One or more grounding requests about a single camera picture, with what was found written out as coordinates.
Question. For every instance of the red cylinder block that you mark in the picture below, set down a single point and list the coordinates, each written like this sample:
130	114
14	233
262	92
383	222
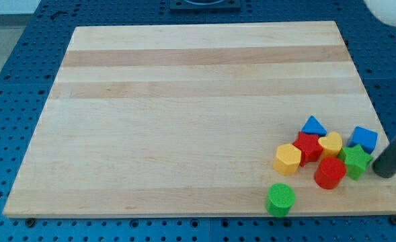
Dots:
330	173

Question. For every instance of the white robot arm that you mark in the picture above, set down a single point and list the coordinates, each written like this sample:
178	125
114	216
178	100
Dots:
385	11

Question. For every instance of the green star block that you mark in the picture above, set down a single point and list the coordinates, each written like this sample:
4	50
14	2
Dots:
356	160

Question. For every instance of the red star block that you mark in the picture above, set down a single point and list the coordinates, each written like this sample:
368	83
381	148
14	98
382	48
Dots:
309	146

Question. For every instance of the blue cube block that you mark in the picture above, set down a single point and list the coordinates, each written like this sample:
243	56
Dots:
366	138

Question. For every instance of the yellow heart block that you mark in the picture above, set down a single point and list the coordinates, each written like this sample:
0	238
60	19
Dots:
331	144

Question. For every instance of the blue triangle block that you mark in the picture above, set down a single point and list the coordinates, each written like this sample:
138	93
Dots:
313	126

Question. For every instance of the yellow hexagon block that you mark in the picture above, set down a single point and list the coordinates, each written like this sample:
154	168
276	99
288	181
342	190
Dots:
287	159

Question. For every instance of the green cylinder block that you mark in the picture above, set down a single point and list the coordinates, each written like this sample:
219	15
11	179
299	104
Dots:
280	199

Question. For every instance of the wooden board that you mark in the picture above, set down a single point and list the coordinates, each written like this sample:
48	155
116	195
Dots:
185	120

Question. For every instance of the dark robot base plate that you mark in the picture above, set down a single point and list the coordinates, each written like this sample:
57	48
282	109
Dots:
198	5

